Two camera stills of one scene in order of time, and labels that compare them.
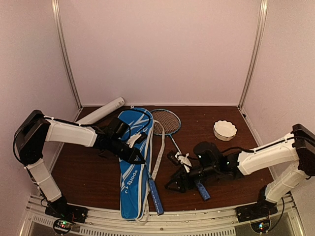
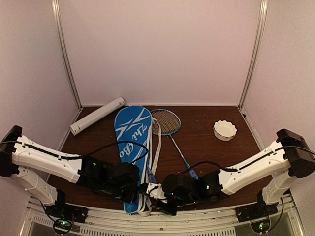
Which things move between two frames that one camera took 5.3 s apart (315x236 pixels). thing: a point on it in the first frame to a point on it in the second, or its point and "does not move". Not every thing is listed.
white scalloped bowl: (224, 130) does not move
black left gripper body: (114, 148) to (120, 194)
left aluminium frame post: (56, 14) does not move
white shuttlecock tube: (92, 117) does not move
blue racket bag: (134, 177) does not move
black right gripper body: (207, 171) to (171, 211)
